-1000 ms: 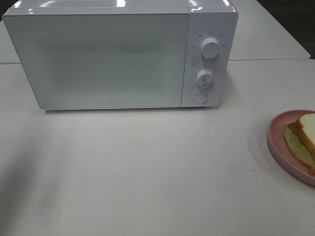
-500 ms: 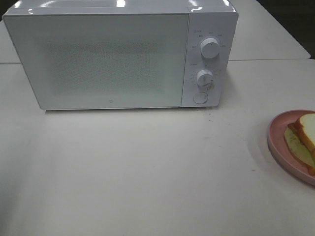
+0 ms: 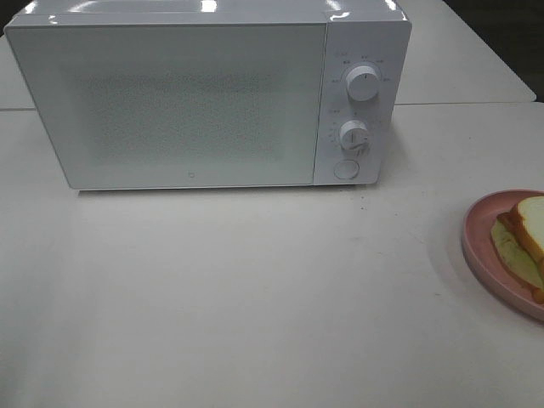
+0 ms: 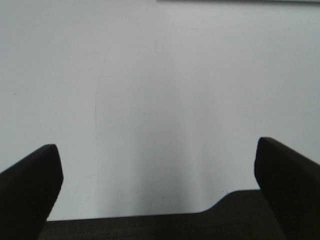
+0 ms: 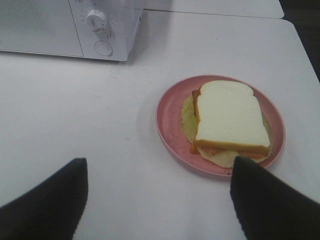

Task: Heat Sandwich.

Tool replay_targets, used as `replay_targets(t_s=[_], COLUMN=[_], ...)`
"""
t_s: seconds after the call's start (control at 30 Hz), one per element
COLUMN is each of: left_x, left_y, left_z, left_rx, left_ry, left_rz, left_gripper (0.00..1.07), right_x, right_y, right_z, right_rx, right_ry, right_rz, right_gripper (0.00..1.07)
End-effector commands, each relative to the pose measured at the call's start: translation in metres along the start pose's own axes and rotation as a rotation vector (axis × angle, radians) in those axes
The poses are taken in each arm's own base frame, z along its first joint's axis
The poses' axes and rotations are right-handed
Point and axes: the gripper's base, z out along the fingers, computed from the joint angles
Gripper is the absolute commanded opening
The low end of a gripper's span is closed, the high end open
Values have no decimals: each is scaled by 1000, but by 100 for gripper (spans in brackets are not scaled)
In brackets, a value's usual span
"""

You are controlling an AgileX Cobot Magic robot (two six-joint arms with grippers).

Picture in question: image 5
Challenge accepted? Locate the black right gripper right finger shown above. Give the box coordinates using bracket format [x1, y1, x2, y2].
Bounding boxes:
[230, 156, 320, 240]

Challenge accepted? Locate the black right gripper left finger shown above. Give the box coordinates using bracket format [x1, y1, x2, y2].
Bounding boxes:
[0, 158, 88, 240]

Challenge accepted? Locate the toast sandwich with lettuce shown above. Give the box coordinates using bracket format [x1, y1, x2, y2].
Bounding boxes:
[181, 80, 272, 168]

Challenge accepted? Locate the pink round plate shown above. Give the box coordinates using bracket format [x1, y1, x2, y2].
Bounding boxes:
[156, 74, 286, 178]

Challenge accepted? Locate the round door release button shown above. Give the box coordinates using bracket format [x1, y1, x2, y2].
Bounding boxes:
[94, 41, 113, 56]

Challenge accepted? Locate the white microwave door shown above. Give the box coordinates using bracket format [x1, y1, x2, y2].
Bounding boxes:
[0, 0, 84, 58]

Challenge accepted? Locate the white timer knob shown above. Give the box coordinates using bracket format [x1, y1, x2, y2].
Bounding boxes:
[84, 9, 110, 34]

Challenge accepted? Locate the white microwave oven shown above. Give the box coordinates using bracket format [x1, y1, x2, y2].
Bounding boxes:
[0, 0, 146, 62]

